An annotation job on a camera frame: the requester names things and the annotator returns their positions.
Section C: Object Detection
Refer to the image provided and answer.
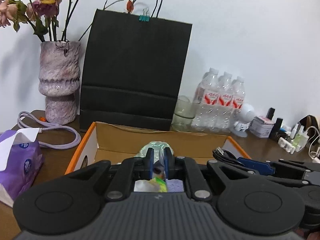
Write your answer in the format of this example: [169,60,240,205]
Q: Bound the green snack packet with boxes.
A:
[149,178,168,192]

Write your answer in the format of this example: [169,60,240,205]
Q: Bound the purple cloth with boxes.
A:
[165,179,184,193]

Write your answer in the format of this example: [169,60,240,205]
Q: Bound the black usb cable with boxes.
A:
[212,146,241,166]

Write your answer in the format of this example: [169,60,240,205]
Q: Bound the green bubble wrap bundle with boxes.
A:
[136,141,174,163]

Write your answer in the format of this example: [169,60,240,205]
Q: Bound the black cosmetic tube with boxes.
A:
[269,118,283,141]

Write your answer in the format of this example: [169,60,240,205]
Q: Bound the white small bottles cluster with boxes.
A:
[278,124,310,154]

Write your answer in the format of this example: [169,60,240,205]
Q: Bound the small tin box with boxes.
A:
[249,116,274,138]

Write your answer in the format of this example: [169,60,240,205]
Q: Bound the glass cup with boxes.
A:
[171,95,200,132]

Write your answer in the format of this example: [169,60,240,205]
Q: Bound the red orange cardboard box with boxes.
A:
[66,122,250,174]

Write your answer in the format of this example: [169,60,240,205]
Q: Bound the white robot figurine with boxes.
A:
[230,103,257,138]

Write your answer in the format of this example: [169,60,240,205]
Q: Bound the left water bottle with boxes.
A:
[191,68,220,132]

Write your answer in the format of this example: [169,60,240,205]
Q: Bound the water bottle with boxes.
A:
[230,76,246,128]
[217,72,233,130]
[191,68,220,132]

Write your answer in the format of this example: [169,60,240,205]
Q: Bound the middle water bottle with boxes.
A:
[217,72,233,130]

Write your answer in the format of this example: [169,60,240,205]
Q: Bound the right water bottle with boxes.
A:
[230,76,246,128]

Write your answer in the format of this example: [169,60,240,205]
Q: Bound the black paper bag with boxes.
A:
[79,10,192,131]

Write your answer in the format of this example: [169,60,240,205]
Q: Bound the purple tissue pack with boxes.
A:
[1,128,43,207]

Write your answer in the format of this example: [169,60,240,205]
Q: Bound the purple ceramic vase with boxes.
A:
[39,41,80,125]

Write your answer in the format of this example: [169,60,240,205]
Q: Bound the teal binder clip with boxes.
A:
[138,8,150,22]

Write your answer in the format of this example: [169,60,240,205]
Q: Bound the dried pink roses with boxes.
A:
[1,0,79,42]

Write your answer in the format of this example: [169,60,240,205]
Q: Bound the lilac cable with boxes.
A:
[17,110,82,151]

